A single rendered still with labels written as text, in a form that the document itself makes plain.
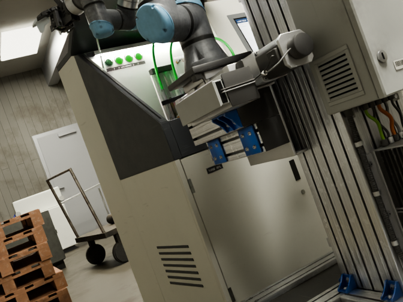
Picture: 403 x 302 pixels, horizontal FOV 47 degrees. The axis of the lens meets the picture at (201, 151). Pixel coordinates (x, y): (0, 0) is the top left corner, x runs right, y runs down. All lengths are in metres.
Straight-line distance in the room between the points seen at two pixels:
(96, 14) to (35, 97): 8.26
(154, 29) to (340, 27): 0.55
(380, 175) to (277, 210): 0.85
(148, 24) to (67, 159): 8.31
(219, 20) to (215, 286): 1.43
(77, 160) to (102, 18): 8.11
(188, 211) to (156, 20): 0.82
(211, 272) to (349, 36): 1.15
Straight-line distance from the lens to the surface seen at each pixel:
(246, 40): 2.66
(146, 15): 1.45
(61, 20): 1.83
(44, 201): 7.74
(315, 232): 2.29
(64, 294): 4.02
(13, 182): 9.59
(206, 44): 1.53
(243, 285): 2.01
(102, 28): 1.66
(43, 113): 9.83
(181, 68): 2.66
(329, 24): 1.21
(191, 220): 1.92
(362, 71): 1.16
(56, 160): 9.64
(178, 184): 1.90
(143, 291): 2.67
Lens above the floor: 0.80
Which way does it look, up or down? level
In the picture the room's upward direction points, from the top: 20 degrees counter-clockwise
